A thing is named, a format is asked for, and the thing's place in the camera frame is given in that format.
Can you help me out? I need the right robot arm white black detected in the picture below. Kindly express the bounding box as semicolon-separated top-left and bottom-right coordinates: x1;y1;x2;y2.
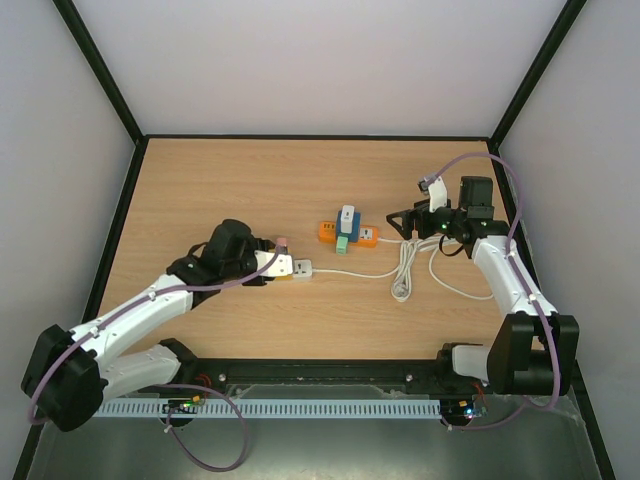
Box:
387;176;579;396

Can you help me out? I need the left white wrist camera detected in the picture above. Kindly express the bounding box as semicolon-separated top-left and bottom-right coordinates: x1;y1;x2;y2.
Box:
254;250;294;278

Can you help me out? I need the pink plug charger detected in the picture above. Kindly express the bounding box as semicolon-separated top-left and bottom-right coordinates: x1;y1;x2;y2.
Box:
276;238;288;251

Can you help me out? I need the orange power strip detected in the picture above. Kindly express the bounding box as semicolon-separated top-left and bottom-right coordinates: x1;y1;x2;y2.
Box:
317;221;379;248

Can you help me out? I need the white power strip cable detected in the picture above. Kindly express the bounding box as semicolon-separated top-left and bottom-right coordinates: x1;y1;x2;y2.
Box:
312;239;417;304

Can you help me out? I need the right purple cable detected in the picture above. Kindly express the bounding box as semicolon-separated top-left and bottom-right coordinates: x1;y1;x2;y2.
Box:
424;151;561;432

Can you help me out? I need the white charger on blue cube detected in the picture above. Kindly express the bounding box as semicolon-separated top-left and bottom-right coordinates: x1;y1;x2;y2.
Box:
339;204;355;236

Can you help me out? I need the blue cube socket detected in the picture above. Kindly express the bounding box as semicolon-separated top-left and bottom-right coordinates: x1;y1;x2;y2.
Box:
335;211;361;243

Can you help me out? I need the white power strip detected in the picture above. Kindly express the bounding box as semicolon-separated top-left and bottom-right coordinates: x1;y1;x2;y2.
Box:
283;259;313;282

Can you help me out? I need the purple cable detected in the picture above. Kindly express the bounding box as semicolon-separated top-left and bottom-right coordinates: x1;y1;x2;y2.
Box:
26;241;284;472
424;151;561;432

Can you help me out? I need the orange strip white cable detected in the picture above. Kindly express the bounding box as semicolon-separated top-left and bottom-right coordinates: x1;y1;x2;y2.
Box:
377;236;496;302

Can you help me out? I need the black enclosure frame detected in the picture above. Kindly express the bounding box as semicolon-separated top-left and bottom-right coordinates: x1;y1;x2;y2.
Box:
13;0;616;479

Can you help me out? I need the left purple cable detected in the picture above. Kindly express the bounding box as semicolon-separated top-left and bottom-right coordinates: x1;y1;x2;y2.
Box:
26;241;284;472

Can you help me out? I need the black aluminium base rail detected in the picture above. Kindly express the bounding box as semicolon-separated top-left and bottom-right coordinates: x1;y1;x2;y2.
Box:
169;354;581;396

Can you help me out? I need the green usb adapter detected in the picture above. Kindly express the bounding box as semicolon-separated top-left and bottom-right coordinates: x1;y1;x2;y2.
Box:
335;235;349;255

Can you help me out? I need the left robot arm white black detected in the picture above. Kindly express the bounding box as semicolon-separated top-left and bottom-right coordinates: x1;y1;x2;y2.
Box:
21;219;292;432

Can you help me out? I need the light blue slotted cable duct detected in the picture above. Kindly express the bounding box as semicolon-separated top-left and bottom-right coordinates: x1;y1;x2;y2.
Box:
94;398;441;420

